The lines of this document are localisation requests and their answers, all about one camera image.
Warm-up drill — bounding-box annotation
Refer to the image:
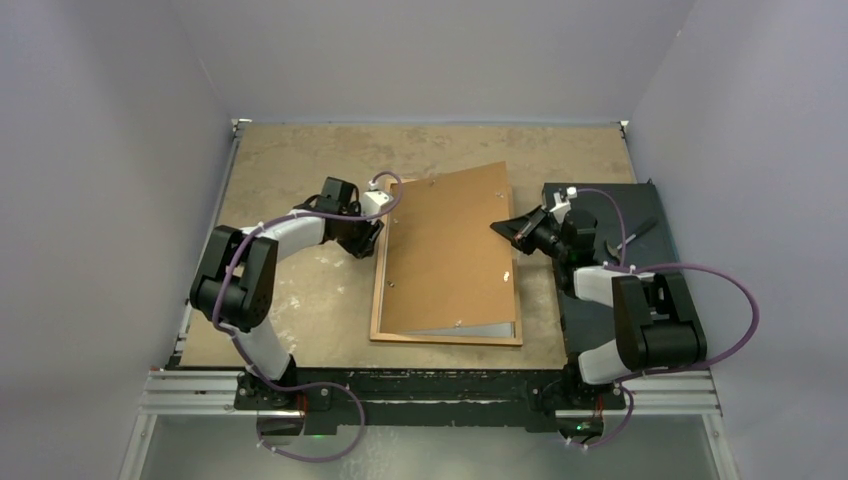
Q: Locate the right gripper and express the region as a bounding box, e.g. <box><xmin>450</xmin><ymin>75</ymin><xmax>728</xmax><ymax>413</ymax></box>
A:
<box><xmin>491</xmin><ymin>204</ymin><xmax>569</xmax><ymax>261</ymax></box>

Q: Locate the wooden picture frame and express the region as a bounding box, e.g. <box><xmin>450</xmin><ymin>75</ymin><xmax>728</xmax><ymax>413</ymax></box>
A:
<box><xmin>368</xmin><ymin>177</ymin><xmax>525</xmax><ymax>348</ymax></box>

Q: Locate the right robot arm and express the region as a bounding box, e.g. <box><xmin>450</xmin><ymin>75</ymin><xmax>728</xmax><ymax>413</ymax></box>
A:
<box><xmin>490</xmin><ymin>206</ymin><xmax>708</xmax><ymax>407</ymax></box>

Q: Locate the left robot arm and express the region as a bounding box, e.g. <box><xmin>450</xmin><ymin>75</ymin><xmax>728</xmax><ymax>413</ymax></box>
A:
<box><xmin>189</xmin><ymin>177</ymin><xmax>402</xmax><ymax>409</ymax></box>

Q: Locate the small hammer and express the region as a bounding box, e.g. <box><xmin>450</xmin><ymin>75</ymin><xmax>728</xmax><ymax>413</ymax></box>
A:
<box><xmin>605</xmin><ymin>217</ymin><xmax>658</xmax><ymax>261</ymax></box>

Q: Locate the black mat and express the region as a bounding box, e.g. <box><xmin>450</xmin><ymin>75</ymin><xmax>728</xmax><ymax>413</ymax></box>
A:
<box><xmin>553</xmin><ymin>184</ymin><xmax>684</xmax><ymax>353</ymax></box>

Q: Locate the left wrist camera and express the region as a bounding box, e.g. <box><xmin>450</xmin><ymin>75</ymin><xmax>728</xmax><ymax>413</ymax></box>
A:
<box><xmin>359</xmin><ymin>189</ymin><xmax>397</xmax><ymax>223</ymax></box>

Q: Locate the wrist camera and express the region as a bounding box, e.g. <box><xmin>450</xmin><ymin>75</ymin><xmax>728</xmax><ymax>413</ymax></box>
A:
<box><xmin>547</xmin><ymin>186</ymin><xmax>578</xmax><ymax>224</ymax></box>
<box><xmin>359</xmin><ymin>189</ymin><xmax>397</xmax><ymax>223</ymax></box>

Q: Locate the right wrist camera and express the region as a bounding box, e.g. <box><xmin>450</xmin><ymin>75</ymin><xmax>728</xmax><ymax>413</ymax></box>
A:
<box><xmin>547</xmin><ymin>186</ymin><xmax>578</xmax><ymax>224</ymax></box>

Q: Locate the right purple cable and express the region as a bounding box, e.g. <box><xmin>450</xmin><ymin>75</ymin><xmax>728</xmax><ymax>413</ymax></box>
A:
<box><xmin>566</xmin><ymin>188</ymin><xmax>761</xmax><ymax>452</ymax></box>

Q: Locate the purple cable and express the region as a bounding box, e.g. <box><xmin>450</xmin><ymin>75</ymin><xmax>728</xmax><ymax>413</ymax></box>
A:
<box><xmin>566</xmin><ymin>188</ymin><xmax>761</xmax><ymax>452</ymax></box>
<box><xmin>210</xmin><ymin>170</ymin><xmax>405</xmax><ymax>464</ymax></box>

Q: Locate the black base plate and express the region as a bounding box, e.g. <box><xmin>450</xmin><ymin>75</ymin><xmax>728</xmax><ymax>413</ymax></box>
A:
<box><xmin>234</xmin><ymin>366</ymin><xmax>626</xmax><ymax>435</ymax></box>

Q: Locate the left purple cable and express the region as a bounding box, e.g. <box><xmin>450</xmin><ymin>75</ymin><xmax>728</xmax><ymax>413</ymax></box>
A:
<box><xmin>210</xmin><ymin>170</ymin><xmax>405</xmax><ymax>464</ymax></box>

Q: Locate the aluminium rail frame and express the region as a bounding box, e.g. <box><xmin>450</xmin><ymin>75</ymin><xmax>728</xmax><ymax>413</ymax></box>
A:
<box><xmin>122</xmin><ymin>120</ymin><xmax>738</xmax><ymax>479</ymax></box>

